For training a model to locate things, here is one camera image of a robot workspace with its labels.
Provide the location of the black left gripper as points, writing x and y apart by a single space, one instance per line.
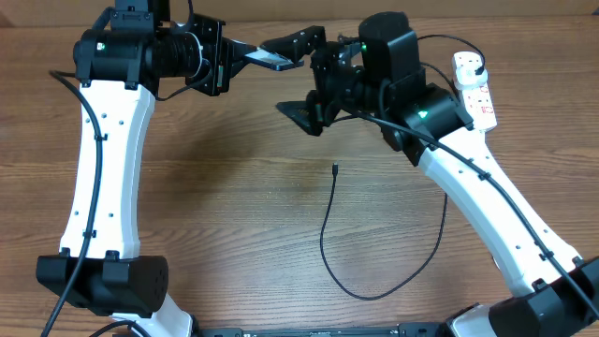
229 56

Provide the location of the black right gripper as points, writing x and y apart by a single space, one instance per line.
329 57

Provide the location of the blue Galaxy smartphone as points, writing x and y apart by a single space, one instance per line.
270 60

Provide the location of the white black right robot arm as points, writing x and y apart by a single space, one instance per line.
378 76

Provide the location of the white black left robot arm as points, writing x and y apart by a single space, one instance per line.
120 62

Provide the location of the white charger plug adapter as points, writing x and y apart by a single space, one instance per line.
465 78

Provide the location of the white power strip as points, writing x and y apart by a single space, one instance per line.
478 102

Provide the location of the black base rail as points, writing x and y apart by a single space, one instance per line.
327 332

